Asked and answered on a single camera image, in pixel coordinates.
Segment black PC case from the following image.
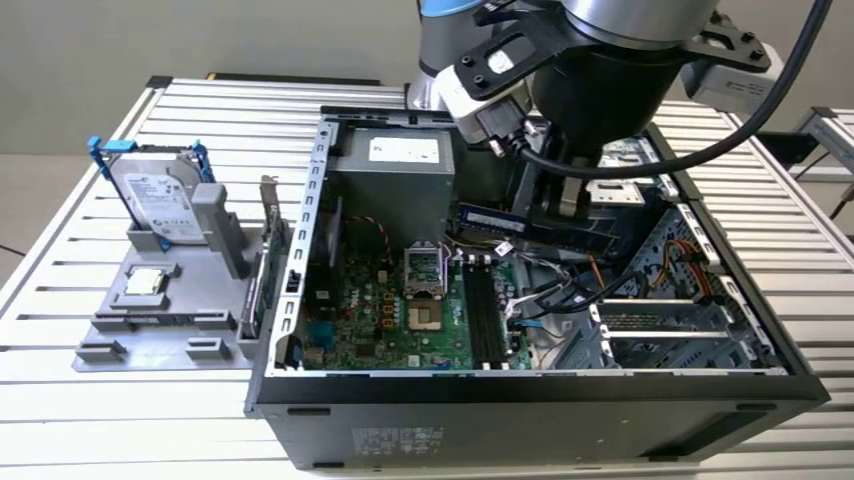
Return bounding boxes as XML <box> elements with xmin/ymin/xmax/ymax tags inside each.
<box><xmin>242</xmin><ymin>102</ymin><xmax>832</xmax><ymax>471</ymax></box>

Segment grey parts rack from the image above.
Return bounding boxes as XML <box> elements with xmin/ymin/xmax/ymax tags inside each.
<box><xmin>69</xmin><ymin>182</ymin><xmax>294</xmax><ymax>374</ymax></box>

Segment silver CPU chip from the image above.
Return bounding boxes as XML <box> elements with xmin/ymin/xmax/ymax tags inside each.
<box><xmin>125</xmin><ymin>267</ymin><xmax>168</xmax><ymax>296</ymax></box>

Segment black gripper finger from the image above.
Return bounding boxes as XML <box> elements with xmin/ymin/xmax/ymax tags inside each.
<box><xmin>529</xmin><ymin>164</ymin><xmax>592</xmax><ymax>236</ymax></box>

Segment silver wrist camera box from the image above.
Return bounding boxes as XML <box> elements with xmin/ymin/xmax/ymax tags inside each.
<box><xmin>436</xmin><ymin>22</ymin><xmax>561</xmax><ymax>147</ymax></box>
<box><xmin>679</xmin><ymin>14</ymin><xmax>787</xmax><ymax>112</ymax></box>

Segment graphics card with metal bracket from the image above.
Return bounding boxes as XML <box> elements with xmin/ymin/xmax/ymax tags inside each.
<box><xmin>240</xmin><ymin>174</ymin><xmax>292</xmax><ymax>346</ymax></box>

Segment thick black wire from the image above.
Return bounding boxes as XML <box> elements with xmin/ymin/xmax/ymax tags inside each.
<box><xmin>532</xmin><ymin>269</ymin><xmax>645</xmax><ymax>317</ymax></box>

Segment red black fan wire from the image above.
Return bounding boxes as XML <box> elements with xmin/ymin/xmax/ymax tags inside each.
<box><xmin>344</xmin><ymin>214</ymin><xmax>396</xmax><ymax>265</ymax></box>

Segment CPU socket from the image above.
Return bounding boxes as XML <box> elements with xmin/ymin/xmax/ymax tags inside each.
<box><xmin>405</xmin><ymin>297</ymin><xmax>447</xmax><ymax>334</ymax></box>

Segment black case fan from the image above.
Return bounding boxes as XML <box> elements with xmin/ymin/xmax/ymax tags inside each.
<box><xmin>310</xmin><ymin>194</ymin><xmax>348</xmax><ymax>301</ymax></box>

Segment RAM stick with blue label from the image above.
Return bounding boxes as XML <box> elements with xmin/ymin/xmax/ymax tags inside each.
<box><xmin>456</xmin><ymin>201</ymin><xmax>619</xmax><ymax>251</ymax></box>

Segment RAM stick with white label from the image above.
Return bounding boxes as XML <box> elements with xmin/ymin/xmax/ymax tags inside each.
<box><xmin>92</xmin><ymin>310</ymin><xmax>233</xmax><ymax>324</ymax></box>

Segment metal socket cover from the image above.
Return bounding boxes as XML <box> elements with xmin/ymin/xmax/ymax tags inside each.
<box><xmin>403</xmin><ymin>242</ymin><xmax>447</xmax><ymax>297</ymax></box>

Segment green motherboard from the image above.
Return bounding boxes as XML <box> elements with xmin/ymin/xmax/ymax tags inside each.
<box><xmin>296</xmin><ymin>244</ymin><xmax>535</xmax><ymax>372</ymax></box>

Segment hard disk in blue carrier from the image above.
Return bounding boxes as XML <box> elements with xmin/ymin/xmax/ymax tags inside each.
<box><xmin>88</xmin><ymin>137</ymin><xmax>214</xmax><ymax>251</ymax></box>

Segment grey metal drive cage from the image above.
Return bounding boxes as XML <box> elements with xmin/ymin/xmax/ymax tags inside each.
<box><xmin>512</xmin><ymin>134</ymin><xmax>661</xmax><ymax>251</ymax></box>

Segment aluminium slat side table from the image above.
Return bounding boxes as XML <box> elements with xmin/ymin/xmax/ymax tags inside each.
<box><xmin>786</xmin><ymin>104</ymin><xmax>854</xmax><ymax>181</ymax></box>

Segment grey metal disk bay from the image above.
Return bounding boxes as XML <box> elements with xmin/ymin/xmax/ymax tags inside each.
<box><xmin>589</xmin><ymin>297</ymin><xmax>766</xmax><ymax>372</ymax></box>

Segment grey power supply unit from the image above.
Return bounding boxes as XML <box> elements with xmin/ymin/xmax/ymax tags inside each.
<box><xmin>325</xmin><ymin>127</ymin><xmax>459</xmax><ymax>246</ymax></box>

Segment RAM slot with white clips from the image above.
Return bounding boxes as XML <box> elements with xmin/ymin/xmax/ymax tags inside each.
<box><xmin>471</xmin><ymin>253</ymin><xmax>495</xmax><ymax>372</ymax></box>
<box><xmin>485</xmin><ymin>253</ymin><xmax>512</xmax><ymax>372</ymax></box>

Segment orange yellow power wires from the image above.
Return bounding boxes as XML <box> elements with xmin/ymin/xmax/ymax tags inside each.
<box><xmin>649</xmin><ymin>238</ymin><xmax>721</xmax><ymax>307</ymax></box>

